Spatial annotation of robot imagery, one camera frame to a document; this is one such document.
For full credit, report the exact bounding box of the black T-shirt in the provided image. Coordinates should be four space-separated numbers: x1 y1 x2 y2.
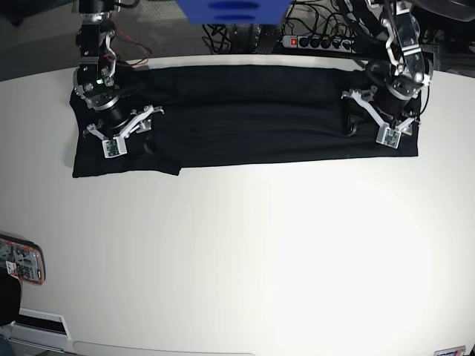
70 65 419 178

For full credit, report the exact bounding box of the orange clear tool case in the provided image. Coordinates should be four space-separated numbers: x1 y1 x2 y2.
1 234 46 286

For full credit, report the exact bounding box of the sticker card at edge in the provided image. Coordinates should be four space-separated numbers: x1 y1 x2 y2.
433 346 466 356

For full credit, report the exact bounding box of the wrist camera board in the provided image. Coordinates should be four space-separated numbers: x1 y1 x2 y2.
376 125 402 149
102 136 128 159

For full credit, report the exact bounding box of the black remote control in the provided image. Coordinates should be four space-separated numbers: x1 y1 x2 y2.
255 24 281 55

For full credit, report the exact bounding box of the white power strip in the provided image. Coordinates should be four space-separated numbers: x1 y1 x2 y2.
281 35 355 53

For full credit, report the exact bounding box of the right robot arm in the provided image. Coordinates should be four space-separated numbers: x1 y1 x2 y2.
73 1 164 159

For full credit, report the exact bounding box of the blue plastic box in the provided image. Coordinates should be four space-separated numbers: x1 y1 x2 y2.
177 0 291 24

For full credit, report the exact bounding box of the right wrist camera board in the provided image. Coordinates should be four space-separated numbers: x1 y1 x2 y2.
102 136 128 159

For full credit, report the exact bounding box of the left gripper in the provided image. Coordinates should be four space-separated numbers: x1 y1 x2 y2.
341 87 421 136

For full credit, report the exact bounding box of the white flat box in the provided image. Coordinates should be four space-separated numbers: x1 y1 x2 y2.
1 308 71 353

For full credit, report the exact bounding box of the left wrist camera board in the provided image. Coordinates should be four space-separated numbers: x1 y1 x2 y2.
376 125 402 149

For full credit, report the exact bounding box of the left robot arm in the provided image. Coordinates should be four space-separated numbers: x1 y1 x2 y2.
337 1 433 148

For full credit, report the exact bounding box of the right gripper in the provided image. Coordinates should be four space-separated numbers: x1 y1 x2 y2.
84 105 165 154

